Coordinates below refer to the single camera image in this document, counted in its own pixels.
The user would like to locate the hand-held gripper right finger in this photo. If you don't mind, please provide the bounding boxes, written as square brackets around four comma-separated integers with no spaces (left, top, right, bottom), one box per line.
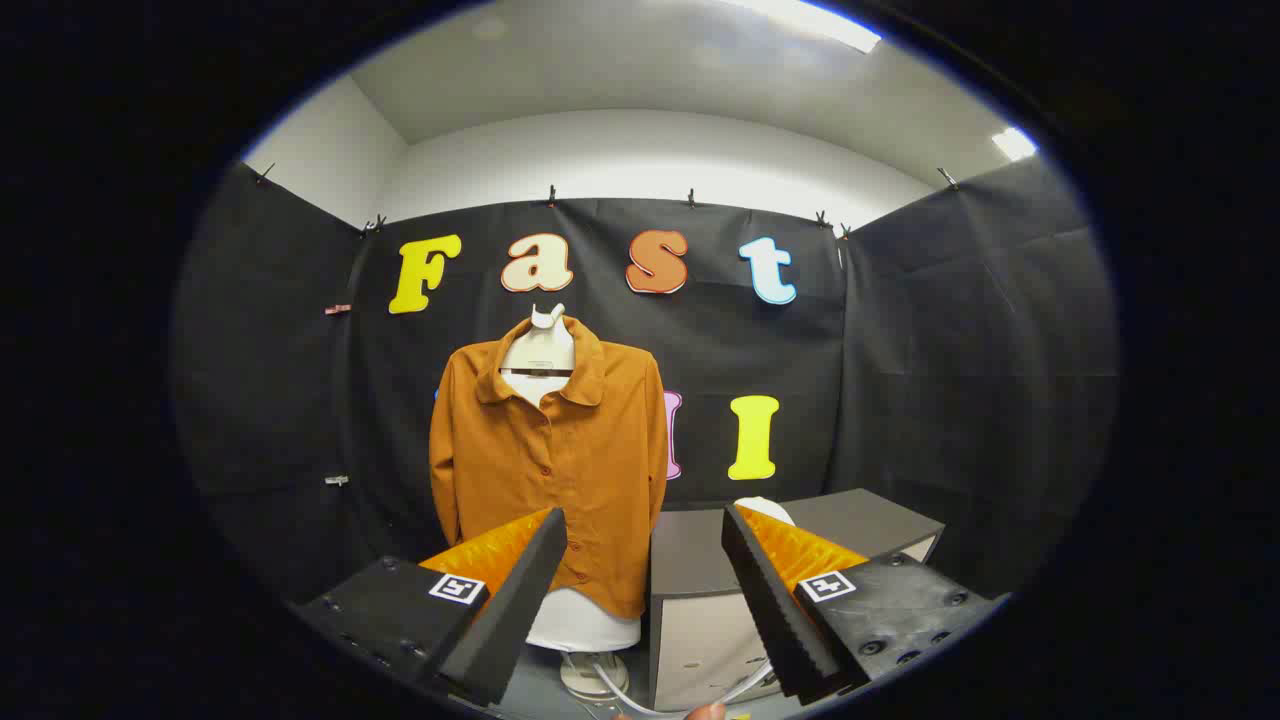
[722,503,1001,706]

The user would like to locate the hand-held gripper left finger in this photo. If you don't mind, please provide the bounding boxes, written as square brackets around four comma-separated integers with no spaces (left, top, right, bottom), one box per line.
[295,507,569,707]

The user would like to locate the orange button-up shirt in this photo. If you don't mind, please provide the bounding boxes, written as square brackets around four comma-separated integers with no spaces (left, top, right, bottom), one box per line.
[429,315,668,621]

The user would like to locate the white mannequin torso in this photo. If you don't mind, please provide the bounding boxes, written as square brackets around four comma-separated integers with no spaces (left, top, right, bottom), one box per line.
[498,303,643,703]

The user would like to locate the grey cabinet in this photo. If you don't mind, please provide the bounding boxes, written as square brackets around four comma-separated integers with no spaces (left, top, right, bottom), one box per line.
[648,488,946,713]

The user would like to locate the black backdrop cloth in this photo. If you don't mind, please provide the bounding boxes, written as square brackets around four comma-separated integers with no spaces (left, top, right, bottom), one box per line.
[175,158,1118,606]

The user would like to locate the row of black cloth clips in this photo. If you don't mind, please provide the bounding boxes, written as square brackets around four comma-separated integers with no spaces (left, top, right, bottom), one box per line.
[252,162,963,241]

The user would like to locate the long ceiling light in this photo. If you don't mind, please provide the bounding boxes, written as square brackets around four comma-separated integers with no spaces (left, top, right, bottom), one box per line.
[735,0,883,54]

